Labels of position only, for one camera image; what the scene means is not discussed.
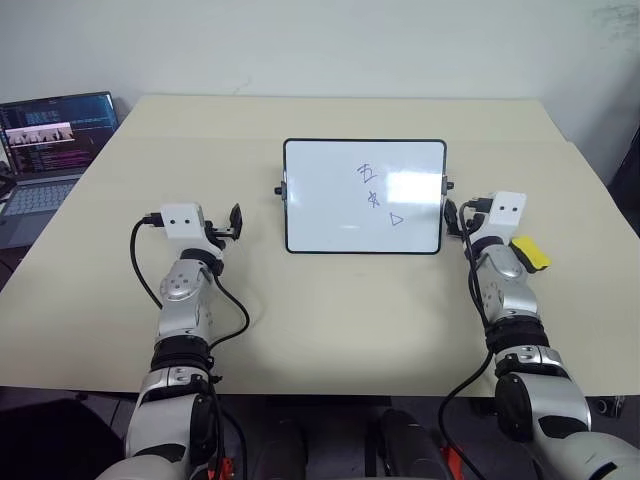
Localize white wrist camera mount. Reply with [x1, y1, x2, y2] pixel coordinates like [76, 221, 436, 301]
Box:
[471, 190, 528, 247]
[158, 201, 227, 252]

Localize dark bulky object under table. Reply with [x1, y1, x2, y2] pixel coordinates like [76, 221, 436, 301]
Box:
[0, 385, 132, 480]

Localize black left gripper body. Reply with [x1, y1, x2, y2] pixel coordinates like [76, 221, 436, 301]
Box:
[203, 219, 233, 243]

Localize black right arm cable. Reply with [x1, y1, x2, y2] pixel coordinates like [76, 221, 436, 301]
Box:
[438, 198, 497, 480]

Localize silver robot torso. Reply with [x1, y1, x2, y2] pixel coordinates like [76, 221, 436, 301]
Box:
[93, 439, 201, 480]

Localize open grey laptop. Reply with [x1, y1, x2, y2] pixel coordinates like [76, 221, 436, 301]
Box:
[0, 90, 121, 250]

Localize yellow and black eraser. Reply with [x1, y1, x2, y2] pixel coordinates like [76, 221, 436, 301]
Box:
[510, 235, 552, 274]

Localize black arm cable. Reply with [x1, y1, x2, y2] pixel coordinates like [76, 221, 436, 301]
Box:
[438, 198, 497, 480]
[130, 211, 251, 352]

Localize dark rounded shape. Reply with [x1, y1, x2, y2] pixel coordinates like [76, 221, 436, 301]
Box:
[380, 407, 443, 480]

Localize small black-framed whiteboard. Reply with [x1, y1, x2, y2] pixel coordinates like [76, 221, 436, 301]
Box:
[273, 137, 456, 256]

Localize small black clamp parts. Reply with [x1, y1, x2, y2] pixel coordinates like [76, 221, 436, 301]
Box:
[592, 393, 627, 419]

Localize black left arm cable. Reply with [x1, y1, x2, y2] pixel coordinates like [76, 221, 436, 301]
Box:
[130, 211, 251, 352]

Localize black chair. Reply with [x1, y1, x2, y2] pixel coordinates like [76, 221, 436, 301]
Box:
[610, 143, 640, 222]

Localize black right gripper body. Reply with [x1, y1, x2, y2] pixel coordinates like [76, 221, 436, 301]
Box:
[453, 199, 475, 240]

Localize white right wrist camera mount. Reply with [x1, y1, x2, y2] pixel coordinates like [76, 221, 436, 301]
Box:
[471, 190, 528, 247]

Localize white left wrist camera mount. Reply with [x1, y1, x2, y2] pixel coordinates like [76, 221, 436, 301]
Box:
[158, 201, 227, 252]

